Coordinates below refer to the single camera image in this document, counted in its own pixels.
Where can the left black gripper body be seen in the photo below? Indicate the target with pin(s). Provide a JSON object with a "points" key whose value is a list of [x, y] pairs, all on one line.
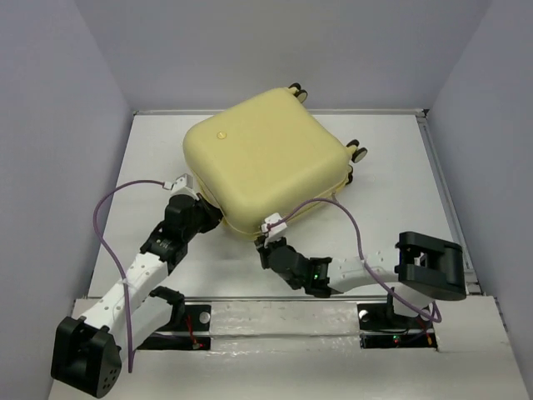
{"points": [[191, 231]]}

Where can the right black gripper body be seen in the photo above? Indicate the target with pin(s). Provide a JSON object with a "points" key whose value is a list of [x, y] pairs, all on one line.
{"points": [[274, 245]]}

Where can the yellow hard-shell suitcase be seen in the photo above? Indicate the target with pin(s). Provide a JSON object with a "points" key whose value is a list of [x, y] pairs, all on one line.
{"points": [[267, 155]]}

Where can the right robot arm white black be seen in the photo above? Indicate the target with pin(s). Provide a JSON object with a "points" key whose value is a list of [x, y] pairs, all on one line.
{"points": [[419, 270]]}

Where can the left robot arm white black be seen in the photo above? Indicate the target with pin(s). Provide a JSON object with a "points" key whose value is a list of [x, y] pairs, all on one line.
{"points": [[89, 351]]}

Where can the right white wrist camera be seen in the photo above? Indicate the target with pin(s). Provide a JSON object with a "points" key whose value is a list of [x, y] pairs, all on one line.
{"points": [[273, 228]]}

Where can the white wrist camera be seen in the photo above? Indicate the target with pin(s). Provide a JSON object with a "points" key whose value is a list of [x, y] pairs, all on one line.
{"points": [[183, 185], [273, 228]]}

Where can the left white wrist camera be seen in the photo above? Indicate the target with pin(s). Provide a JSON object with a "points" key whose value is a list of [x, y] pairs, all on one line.
{"points": [[183, 185]]}

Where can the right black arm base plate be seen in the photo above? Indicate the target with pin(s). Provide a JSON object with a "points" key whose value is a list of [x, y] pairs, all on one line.
{"points": [[380, 328]]}

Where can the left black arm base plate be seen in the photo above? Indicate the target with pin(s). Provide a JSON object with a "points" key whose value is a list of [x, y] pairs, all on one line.
{"points": [[190, 333]]}

